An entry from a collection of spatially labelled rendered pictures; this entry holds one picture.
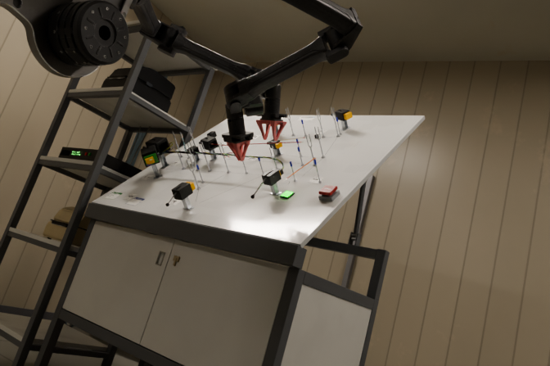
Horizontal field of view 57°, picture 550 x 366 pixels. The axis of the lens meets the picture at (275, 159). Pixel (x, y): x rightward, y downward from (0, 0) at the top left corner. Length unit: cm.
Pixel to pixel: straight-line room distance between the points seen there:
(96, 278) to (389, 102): 304
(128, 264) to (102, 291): 16
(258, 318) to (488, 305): 244
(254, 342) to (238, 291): 18
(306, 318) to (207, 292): 36
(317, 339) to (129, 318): 73
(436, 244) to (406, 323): 62
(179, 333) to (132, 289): 33
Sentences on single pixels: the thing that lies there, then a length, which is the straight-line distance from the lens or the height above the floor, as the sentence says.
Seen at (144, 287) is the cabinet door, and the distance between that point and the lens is 205.
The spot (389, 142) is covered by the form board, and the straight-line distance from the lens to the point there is 213.
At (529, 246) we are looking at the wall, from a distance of 390.
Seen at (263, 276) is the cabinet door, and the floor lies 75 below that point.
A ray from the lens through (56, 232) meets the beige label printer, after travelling 264.
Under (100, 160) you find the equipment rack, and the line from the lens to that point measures 251.
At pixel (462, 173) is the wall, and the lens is 411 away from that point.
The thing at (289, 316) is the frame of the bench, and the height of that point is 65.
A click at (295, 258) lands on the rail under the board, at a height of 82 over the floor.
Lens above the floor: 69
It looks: 15 degrees up
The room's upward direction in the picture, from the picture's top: 17 degrees clockwise
